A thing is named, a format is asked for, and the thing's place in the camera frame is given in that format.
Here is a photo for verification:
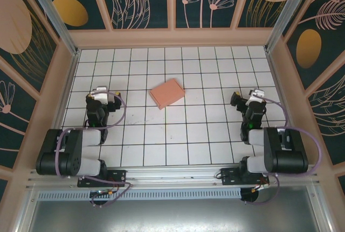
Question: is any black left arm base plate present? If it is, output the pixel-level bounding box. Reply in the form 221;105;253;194
77;170;127;188

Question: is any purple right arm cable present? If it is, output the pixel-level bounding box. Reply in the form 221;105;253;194
263;99;322;206

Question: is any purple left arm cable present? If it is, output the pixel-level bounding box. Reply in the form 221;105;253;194
55;92;133;208

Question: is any pink paper box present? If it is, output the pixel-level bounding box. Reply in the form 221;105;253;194
149;78;186;110

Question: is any shiny metal sheet panel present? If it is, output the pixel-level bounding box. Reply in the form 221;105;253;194
16;198;331;232

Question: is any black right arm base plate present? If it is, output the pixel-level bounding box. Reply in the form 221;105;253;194
220;167;270;187

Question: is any yellow power connector with wires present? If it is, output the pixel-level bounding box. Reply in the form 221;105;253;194
252;175;271;193
106;182;121;198

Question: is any aluminium frame post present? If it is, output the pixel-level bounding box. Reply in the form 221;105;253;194
264;0;323;54
23;0;80;57

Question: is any slotted grey cable duct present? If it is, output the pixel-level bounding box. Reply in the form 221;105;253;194
37;188;242;201

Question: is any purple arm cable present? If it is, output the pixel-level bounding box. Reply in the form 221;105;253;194
263;99;322;206
55;92;133;208

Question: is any aluminium mounting rail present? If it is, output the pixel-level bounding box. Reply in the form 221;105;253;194
25;165;321;189

